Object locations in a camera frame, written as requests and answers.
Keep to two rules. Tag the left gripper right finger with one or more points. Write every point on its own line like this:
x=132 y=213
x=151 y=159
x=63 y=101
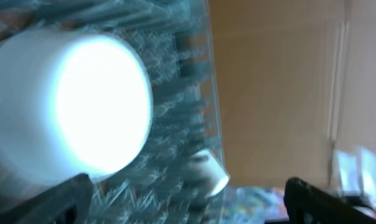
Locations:
x=306 y=203

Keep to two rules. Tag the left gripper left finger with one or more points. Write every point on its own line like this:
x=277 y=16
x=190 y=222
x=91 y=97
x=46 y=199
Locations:
x=68 y=202

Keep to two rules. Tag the white paper cup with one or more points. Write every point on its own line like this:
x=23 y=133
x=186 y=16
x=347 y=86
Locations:
x=204 y=165

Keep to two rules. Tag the grey dishwasher rack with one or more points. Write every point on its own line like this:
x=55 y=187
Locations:
x=174 y=41

